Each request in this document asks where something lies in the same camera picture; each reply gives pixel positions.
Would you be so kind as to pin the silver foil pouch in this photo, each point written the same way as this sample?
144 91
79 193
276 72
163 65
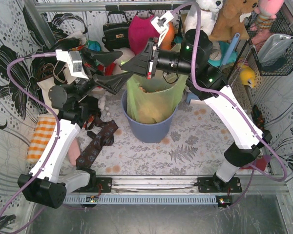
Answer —
274 47

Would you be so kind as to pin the purple orange sock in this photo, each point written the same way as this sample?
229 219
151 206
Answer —
260 163

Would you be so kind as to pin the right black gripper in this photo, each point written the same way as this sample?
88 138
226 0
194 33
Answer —
152 57

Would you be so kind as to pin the cream canvas tote bag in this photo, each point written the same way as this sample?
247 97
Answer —
50 76

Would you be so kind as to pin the red cloth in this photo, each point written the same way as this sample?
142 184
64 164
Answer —
107 71

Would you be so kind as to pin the colorful silk scarf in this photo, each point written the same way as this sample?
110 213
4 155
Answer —
93 45

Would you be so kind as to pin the brown bear plush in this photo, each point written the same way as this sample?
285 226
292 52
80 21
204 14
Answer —
229 18

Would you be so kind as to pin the black wire basket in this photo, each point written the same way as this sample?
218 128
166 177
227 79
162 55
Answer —
281 66

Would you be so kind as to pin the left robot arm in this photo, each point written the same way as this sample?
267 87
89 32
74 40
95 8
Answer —
73 107

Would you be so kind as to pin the orange plush toy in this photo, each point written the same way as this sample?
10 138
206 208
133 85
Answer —
168 39

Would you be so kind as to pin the brown floral necktie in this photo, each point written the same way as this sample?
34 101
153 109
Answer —
102 134

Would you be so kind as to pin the magenta knit bag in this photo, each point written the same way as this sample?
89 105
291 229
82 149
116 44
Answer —
139 32

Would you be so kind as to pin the white dog plush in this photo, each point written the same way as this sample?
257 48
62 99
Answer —
209 15

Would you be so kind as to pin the blue trash bin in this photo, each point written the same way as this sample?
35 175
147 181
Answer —
147 133

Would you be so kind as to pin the black leather handbag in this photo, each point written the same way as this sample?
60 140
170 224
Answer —
116 34

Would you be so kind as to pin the white fluffy plush toy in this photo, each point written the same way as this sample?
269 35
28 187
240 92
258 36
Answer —
127 55

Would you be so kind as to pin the yellow duck plush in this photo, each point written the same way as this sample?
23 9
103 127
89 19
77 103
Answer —
247 75

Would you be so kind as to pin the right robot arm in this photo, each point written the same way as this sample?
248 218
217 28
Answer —
248 138

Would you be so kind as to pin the teal folded cloth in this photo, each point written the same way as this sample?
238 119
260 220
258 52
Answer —
208 52

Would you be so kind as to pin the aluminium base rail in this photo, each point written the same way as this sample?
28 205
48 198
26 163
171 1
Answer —
185 185

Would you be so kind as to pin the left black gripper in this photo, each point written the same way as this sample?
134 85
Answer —
88 68

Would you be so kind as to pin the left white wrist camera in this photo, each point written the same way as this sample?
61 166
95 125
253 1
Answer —
74 62

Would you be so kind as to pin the pink plush toy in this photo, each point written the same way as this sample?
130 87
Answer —
266 13

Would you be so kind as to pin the green trash bag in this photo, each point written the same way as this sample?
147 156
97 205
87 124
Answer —
153 108

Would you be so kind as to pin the orange checkered towel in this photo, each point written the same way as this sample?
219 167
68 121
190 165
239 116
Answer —
41 136

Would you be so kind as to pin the pink fuzzy sock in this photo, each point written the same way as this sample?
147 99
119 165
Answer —
74 152

